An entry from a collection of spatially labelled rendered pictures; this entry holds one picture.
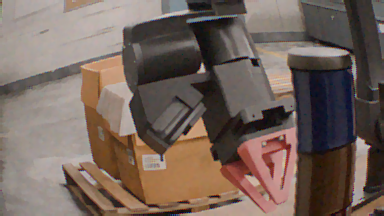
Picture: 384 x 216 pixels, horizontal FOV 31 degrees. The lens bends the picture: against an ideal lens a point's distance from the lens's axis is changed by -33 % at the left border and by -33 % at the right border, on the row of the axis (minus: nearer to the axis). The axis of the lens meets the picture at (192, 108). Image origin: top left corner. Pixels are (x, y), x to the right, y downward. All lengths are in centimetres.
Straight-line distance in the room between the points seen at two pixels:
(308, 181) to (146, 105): 51
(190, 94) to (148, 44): 6
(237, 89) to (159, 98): 7
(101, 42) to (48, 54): 92
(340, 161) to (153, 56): 54
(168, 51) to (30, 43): 1048
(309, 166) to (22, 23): 1100
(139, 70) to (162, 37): 4
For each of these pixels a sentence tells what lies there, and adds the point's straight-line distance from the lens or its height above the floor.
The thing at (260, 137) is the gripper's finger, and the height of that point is 106.
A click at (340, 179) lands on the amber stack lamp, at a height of 114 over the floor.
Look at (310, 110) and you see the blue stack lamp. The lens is 35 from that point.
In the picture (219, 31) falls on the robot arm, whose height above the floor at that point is 116.
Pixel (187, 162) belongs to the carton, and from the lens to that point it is 416.
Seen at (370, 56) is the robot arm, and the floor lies 112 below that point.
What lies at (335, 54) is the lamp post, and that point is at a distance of 35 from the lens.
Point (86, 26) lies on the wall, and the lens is 1144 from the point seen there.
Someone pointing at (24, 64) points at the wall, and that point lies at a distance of 1136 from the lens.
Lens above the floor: 124
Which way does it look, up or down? 9 degrees down
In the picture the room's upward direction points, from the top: 7 degrees counter-clockwise
